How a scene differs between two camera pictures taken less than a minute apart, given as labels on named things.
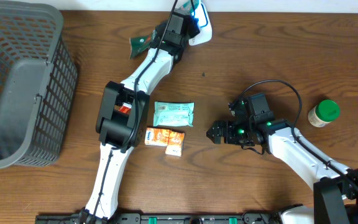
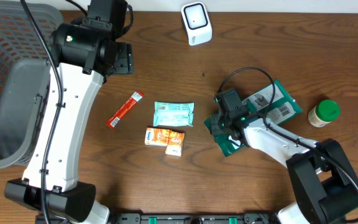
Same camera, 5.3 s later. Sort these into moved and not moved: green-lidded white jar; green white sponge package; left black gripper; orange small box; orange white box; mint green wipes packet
Moved: green white sponge package; left black gripper
Not moved: green-lidded white jar; orange white box; mint green wipes packet; orange small box
